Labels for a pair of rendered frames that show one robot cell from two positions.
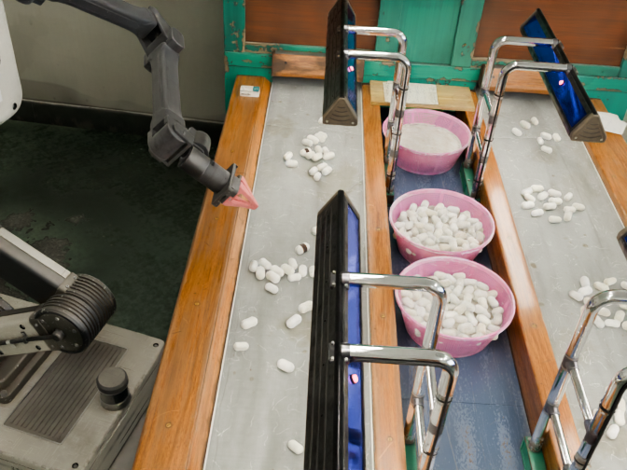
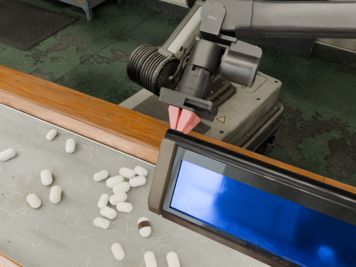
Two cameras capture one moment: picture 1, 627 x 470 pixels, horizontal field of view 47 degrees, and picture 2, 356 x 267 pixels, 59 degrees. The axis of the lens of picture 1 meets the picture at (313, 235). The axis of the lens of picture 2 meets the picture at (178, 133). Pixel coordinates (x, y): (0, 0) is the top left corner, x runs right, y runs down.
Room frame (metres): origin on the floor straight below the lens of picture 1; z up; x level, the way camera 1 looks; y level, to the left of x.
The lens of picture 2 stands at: (1.52, -0.20, 1.30)
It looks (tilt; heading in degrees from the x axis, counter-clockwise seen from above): 46 degrees down; 117
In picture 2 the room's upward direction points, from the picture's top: straight up
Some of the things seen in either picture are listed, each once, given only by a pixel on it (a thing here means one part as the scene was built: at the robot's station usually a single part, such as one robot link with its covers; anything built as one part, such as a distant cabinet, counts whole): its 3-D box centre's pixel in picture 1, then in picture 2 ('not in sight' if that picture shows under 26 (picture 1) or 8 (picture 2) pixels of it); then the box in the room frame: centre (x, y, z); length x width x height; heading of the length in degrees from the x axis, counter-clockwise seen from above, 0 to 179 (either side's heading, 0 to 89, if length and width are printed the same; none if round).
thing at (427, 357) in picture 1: (378, 407); not in sight; (0.76, -0.13, 0.90); 0.20 x 0.19 x 0.45; 0
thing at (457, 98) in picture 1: (421, 95); not in sight; (2.12, -0.32, 0.77); 0.33 x 0.15 x 0.01; 90
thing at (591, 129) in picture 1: (560, 67); not in sight; (1.74, -0.60, 1.08); 0.62 x 0.08 x 0.07; 0
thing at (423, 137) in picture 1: (424, 146); not in sight; (1.91, -0.32, 0.71); 0.22 x 0.22 x 0.06
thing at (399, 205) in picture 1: (438, 233); not in sight; (1.47, -0.32, 0.72); 0.27 x 0.27 x 0.10
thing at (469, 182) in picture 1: (513, 126); not in sight; (1.73, -0.52, 0.90); 0.20 x 0.19 x 0.45; 0
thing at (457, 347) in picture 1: (451, 310); not in sight; (1.19, -0.32, 0.72); 0.27 x 0.27 x 0.10
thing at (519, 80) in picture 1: (526, 79); not in sight; (2.18, -0.66, 0.83); 0.30 x 0.06 x 0.07; 90
